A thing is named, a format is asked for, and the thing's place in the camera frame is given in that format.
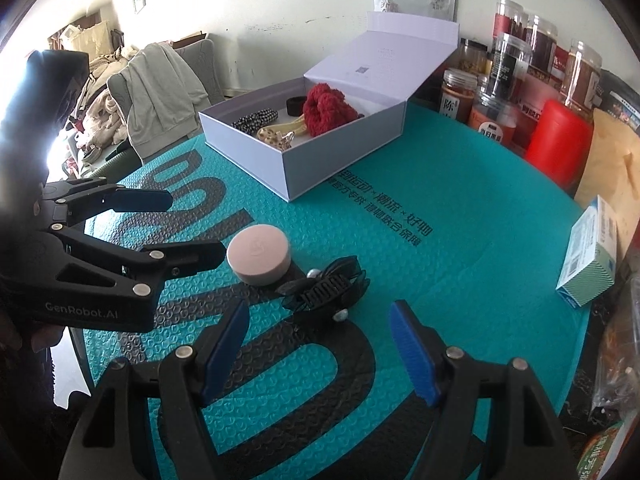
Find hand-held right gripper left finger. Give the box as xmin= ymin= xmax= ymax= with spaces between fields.
xmin=65 ymin=299 xmax=251 ymax=480

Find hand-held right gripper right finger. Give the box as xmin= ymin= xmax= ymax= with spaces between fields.
xmin=389 ymin=300 xmax=586 ymax=480

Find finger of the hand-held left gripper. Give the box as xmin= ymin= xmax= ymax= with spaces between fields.
xmin=20 ymin=227 xmax=226 ymax=296
xmin=37 ymin=179 xmax=173 ymax=231

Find pink round compact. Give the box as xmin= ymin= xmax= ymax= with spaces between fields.
xmin=226 ymin=225 xmax=292 ymax=287

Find black pearl claw clip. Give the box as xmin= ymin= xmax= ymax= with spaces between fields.
xmin=277 ymin=255 xmax=371 ymax=323

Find black white gingham hair bow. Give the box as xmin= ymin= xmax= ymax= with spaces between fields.
xmin=232 ymin=106 xmax=278 ymax=136

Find leopard print hair clip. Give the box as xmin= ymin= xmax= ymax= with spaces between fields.
xmin=257 ymin=127 xmax=296 ymax=152

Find cream hair clip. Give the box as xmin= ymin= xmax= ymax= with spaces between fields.
xmin=270 ymin=115 xmax=308 ymax=141

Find lavender cardboard box with lid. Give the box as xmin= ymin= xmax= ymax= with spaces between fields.
xmin=198 ymin=10 xmax=461 ymax=203

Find red fluffy scrunchie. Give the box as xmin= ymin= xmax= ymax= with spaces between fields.
xmin=302 ymin=82 xmax=362 ymax=137

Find person's left hand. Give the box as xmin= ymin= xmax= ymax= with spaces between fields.
xmin=0 ymin=319 xmax=53 ymax=356

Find teal bubble mailer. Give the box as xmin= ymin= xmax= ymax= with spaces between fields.
xmin=82 ymin=100 xmax=608 ymax=480

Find pile of clothes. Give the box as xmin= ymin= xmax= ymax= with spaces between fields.
xmin=75 ymin=87 xmax=132 ymax=161

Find grey garment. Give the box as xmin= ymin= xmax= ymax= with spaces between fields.
xmin=120 ymin=42 xmax=201 ymax=166

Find grey chair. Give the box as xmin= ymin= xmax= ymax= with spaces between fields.
xmin=107 ymin=37 xmax=223 ymax=166

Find white blue medicine box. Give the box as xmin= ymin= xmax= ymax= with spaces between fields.
xmin=556 ymin=195 xmax=618 ymax=308

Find clear plastic snack bag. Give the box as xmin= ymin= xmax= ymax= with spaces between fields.
xmin=590 ymin=270 xmax=640 ymax=411

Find green snack packet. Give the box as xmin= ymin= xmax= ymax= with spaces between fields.
xmin=575 ymin=420 xmax=640 ymax=480

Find short clear jar orange label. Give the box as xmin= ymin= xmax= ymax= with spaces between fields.
xmin=467 ymin=94 xmax=518 ymax=143

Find red canister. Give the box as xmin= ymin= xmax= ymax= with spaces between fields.
xmin=525 ymin=99 xmax=596 ymax=188

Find clear jar orange powder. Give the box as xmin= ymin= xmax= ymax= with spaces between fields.
xmin=440 ymin=69 xmax=478 ymax=121

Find kraft paper bag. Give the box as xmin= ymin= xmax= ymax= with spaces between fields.
xmin=575 ymin=107 xmax=640 ymax=261

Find pink bottle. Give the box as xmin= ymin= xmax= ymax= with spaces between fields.
xmin=515 ymin=80 xmax=551 ymax=146

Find clear jar yellow contents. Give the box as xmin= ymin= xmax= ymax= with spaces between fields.
xmin=459 ymin=39 xmax=490 ymax=73

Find clear jar black label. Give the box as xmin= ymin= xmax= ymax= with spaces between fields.
xmin=492 ymin=32 xmax=533 ymax=101

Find clear jar brown powder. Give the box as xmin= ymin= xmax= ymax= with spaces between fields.
xmin=560 ymin=40 xmax=603 ymax=121

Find black printed pouch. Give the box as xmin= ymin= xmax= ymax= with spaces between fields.
xmin=597 ymin=70 xmax=640 ymax=136

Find clear jar dark dried fruit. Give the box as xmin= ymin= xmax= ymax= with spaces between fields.
xmin=522 ymin=14 xmax=558 ymax=81

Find clear jar red label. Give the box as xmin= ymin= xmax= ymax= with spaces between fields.
xmin=492 ymin=0 xmax=526 ymax=46

